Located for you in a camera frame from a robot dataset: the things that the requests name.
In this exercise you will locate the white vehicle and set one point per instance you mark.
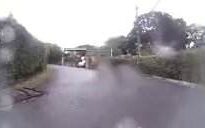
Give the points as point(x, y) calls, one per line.
point(81, 62)

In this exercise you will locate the tree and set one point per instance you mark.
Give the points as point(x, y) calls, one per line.
point(115, 41)

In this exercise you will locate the roofed gate structure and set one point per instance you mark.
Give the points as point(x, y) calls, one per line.
point(75, 50)

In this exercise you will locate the grey asphalt road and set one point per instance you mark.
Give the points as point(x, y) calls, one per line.
point(103, 100)

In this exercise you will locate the dark green hedge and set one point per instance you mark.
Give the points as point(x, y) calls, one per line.
point(55, 53)

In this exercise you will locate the utility pole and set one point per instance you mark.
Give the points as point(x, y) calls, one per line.
point(138, 30)

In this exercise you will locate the grass verge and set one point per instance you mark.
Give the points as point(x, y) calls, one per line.
point(40, 78)

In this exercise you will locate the large dark trees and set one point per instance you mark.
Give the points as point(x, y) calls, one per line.
point(163, 31)

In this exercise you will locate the pale kerb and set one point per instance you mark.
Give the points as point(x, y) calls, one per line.
point(173, 81)

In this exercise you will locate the tall green hedge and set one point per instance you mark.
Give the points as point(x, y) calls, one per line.
point(26, 56)

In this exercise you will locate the dark drain slab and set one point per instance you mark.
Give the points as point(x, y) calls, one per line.
point(25, 94)

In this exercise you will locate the low green hedge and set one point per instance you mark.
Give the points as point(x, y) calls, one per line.
point(190, 65)

